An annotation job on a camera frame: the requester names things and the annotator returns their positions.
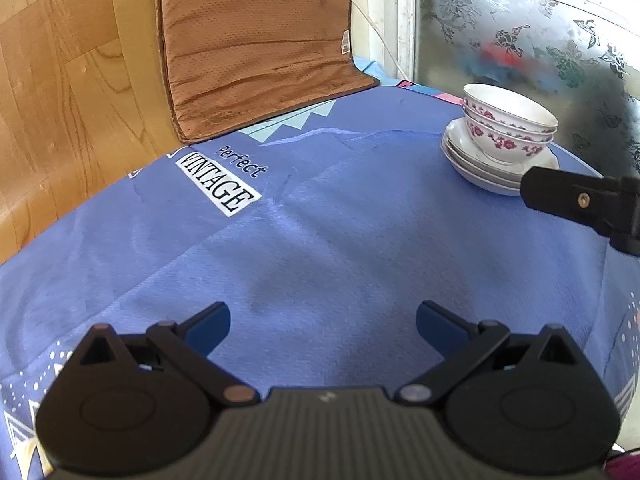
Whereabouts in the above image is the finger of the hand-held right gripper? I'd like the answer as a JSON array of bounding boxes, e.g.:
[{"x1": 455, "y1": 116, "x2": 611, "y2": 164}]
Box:
[{"x1": 519, "y1": 166, "x2": 627, "y2": 235}]

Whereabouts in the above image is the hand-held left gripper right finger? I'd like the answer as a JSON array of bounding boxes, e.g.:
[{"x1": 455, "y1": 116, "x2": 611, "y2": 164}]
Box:
[{"x1": 397, "y1": 300, "x2": 585, "y2": 406}]

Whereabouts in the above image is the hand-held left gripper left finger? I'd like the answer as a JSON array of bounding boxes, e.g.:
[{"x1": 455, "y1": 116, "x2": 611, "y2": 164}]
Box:
[{"x1": 70, "y1": 301, "x2": 261, "y2": 407}]

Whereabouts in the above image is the large white floral plate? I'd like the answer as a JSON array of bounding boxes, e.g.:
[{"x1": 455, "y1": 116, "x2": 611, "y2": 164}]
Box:
[{"x1": 440, "y1": 140, "x2": 532, "y2": 197}]

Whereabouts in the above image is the white bowl purple floral band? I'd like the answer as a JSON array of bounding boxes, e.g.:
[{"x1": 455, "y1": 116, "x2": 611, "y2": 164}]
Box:
[
  {"x1": 461, "y1": 102, "x2": 557, "y2": 146},
  {"x1": 462, "y1": 84, "x2": 559, "y2": 133}
]

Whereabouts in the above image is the small white floral plate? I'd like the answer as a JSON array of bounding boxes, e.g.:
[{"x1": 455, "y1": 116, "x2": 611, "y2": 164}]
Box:
[
  {"x1": 444, "y1": 117, "x2": 561, "y2": 177},
  {"x1": 442, "y1": 132, "x2": 538, "y2": 187}
]

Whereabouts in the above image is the blue printed blanket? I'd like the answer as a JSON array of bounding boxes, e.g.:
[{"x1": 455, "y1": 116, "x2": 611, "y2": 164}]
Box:
[{"x1": 0, "y1": 57, "x2": 640, "y2": 480}]

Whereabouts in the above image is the frosted floral window glass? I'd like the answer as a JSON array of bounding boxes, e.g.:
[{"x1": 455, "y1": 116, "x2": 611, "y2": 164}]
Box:
[{"x1": 414, "y1": 0, "x2": 640, "y2": 181}]

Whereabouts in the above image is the wood pattern board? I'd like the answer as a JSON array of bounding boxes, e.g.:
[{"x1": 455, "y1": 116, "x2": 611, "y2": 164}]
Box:
[{"x1": 0, "y1": 0, "x2": 177, "y2": 263}]

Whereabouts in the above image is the brown cushion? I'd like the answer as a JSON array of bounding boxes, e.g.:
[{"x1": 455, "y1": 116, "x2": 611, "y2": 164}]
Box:
[{"x1": 157, "y1": 0, "x2": 377, "y2": 144}]

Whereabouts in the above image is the white window frame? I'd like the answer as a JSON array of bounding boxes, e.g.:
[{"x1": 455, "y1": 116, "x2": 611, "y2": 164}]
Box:
[{"x1": 350, "y1": 0, "x2": 640, "y2": 86}]

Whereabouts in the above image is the white cable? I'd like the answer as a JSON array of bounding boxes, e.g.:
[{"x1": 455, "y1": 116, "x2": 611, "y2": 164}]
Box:
[{"x1": 326, "y1": 0, "x2": 417, "y2": 84}]

